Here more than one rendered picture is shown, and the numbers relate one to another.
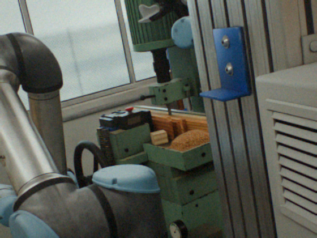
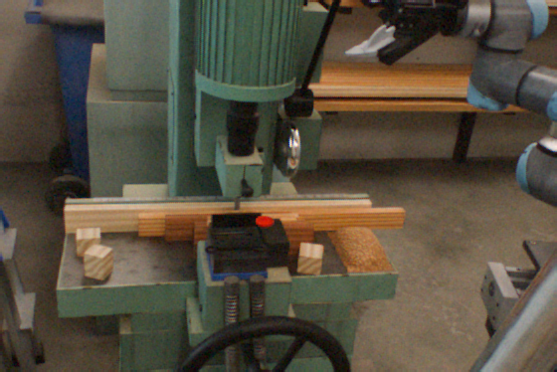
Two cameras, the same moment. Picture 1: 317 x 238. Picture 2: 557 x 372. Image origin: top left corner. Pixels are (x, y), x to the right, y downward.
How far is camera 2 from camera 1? 1.63 m
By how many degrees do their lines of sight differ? 69
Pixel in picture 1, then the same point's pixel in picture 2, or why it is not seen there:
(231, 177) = not seen: outside the picture
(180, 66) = not seen: hidden behind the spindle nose
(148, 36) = (283, 72)
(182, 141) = (381, 255)
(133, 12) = (271, 22)
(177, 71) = (220, 123)
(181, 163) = (390, 288)
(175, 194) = (345, 341)
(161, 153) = (336, 284)
